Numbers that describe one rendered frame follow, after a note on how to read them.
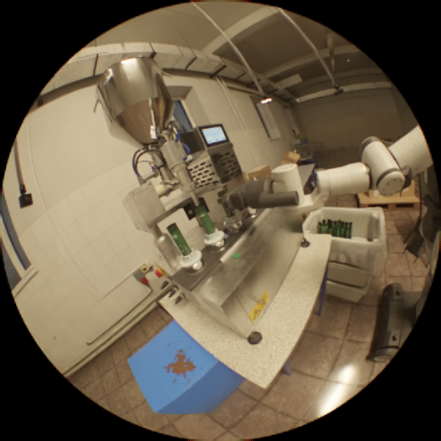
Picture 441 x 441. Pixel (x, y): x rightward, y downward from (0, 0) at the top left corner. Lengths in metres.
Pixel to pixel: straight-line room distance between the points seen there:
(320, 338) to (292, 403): 0.55
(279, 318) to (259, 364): 0.19
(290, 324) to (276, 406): 0.85
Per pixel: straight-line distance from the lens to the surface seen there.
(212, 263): 0.46
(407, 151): 0.42
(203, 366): 0.80
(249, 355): 0.58
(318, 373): 1.30
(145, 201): 0.49
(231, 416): 1.39
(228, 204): 0.45
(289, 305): 0.62
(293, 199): 0.33
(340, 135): 10.48
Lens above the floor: 1.29
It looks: 21 degrees down
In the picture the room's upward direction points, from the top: 24 degrees counter-clockwise
